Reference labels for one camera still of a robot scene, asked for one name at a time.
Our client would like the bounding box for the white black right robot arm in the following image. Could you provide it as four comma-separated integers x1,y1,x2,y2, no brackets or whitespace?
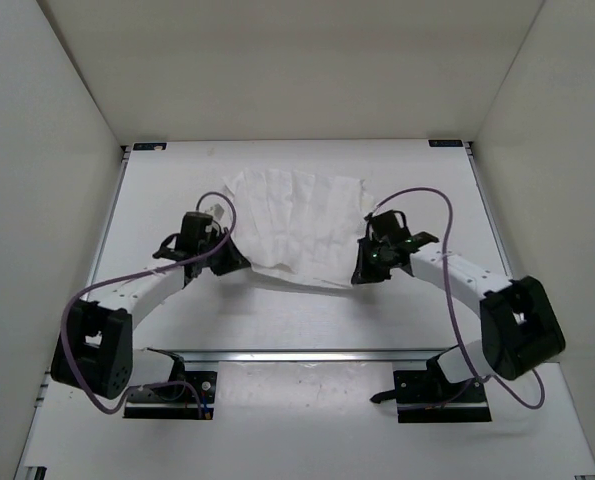
351,210,566,401

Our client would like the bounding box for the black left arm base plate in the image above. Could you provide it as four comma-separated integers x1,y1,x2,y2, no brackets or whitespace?
123,349,218,421

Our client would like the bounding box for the right corner marker label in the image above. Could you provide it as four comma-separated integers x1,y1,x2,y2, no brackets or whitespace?
428,139,463,148

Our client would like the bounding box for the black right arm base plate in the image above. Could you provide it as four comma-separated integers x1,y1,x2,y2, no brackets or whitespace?
370,370,492,424

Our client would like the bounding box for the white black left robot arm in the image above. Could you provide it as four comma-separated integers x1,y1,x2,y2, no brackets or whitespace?
50,230,250,400

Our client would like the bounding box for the aluminium table edge rail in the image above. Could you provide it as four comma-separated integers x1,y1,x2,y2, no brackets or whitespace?
146,348,441,363

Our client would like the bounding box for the corner marker label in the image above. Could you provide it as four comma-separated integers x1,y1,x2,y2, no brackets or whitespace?
428,139,463,148
132,142,167,151

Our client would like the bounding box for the left corner marker label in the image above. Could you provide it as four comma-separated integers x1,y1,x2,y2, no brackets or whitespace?
132,142,167,151

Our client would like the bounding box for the white pleated skirt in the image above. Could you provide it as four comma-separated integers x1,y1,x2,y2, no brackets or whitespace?
224,168,375,289

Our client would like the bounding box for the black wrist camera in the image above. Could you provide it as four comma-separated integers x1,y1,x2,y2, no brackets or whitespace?
176,211,213,252
366,210,411,244

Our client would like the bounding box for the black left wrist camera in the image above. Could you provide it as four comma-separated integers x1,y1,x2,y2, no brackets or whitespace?
176,211,213,252

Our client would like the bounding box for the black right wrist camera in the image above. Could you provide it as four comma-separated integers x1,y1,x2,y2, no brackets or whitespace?
366,210,411,244

